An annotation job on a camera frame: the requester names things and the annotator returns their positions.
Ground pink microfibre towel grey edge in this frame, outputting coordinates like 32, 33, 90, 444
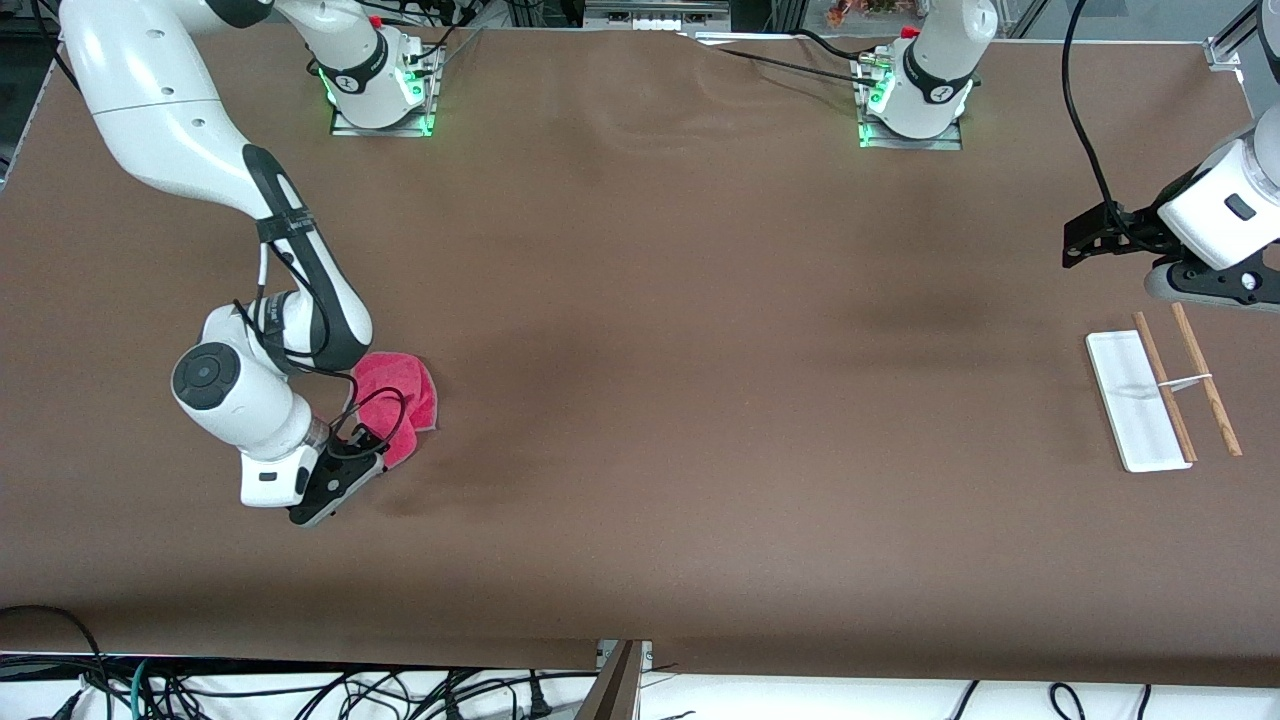
350, 352, 439, 471

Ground wooden rack rod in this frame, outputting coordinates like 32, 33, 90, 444
1132, 312, 1198, 463

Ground wooden chopsticks pair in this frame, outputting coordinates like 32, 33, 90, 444
1170, 304, 1243, 458

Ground brown table cover sheet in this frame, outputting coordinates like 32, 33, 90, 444
0, 18, 1280, 689

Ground white power strip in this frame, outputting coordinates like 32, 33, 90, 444
585, 0, 731, 31

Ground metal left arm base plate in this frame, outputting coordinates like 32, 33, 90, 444
858, 55, 964, 151

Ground white rack base plate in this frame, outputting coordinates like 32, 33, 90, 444
1085, 330, 1194, 473

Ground aluminium frame corner profile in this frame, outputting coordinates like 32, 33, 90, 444
1205, 0, 1280, 71

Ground tangled black floor cables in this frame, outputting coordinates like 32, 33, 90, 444
60, 660, 601, 720

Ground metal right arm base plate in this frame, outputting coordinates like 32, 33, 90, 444
330, 45, 438, 137

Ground thick black floor cable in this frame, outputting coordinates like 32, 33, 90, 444
0, 604, 113, 720

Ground black cable lying on table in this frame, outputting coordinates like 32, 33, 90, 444
690, 28, 881, 86

